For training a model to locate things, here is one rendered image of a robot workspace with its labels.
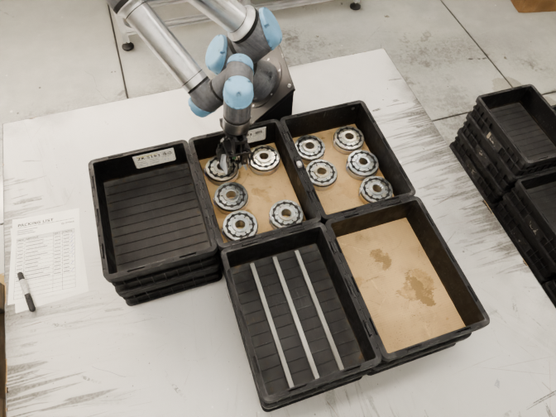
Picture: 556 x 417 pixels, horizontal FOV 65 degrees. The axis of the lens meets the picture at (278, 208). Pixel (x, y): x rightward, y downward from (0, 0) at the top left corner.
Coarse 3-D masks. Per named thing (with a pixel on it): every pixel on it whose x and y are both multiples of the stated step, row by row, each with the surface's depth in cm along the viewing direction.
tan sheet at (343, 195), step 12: (324, 132) 152; (324, 144) 149; (324, 156) 147; (336, 156) 147; (336, 168) 144; (336, 180) 142; (348, 180) 142; (360, 180) 142; (324, 192) 139; (336, 192) 139; (348, 192) 140; (324, 204) 137; (336, 204) 137; (348, 204) 137; (360, 204) 137
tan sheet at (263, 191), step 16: (272, 144) 149; (240, 176) 141; (256, 176) 141; (272, 176) 142; (288, 176) 142; (208, 192) 138; (256, 192) 138; (272, 192) 139; (288, 192) 139; (256, 208) 135; (224, 240) 129
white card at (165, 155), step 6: (162, 150) 135; (168, 150) 135; (138, 156) 133; (144, 156) 134; (150, 156) 135; (156, 156) 136; (162, 156) 137; (168, 156) 138; (174, 156) 139; (138, 162) 136; (144, 162) 136; (150, 162) 137; (156, 162) 138; (162, 162) 139; (138, 168) 138
